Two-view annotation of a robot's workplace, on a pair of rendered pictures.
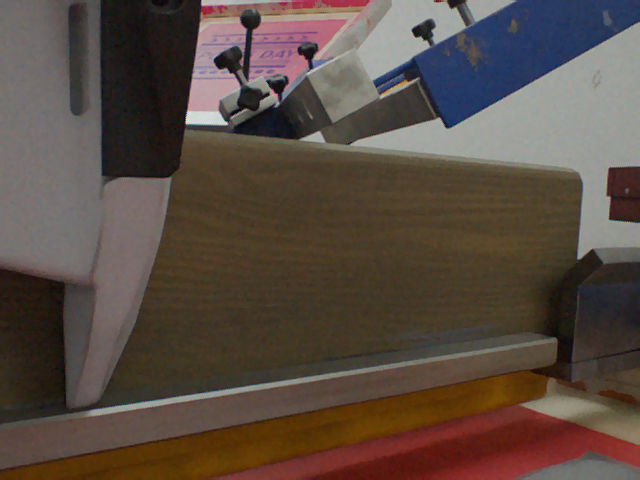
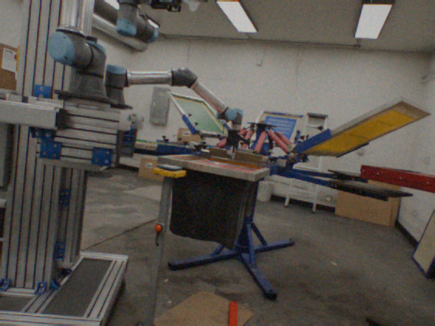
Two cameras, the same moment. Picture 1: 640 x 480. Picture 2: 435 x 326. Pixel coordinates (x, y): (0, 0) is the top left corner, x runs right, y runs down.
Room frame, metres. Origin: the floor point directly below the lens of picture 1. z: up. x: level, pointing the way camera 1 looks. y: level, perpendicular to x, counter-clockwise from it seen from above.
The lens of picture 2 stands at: (-1.21, -1.86, 1.19)
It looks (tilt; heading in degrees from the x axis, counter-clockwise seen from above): 6 degrees down; 57
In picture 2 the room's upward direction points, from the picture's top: 9 degrees clockwise
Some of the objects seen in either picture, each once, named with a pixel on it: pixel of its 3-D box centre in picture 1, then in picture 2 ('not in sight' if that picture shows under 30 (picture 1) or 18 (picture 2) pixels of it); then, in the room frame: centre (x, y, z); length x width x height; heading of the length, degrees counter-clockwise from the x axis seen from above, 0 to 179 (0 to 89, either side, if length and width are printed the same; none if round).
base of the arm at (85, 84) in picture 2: not in sight; (89, 84); (-0.91, -0.23, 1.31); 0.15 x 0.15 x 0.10
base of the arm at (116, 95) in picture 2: not in sight; (113, 95); (-0.69, 0.21, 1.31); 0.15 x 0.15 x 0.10
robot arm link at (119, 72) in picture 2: not in sight; (115, 75); (-0.68, 0.22, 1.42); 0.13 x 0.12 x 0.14; 72
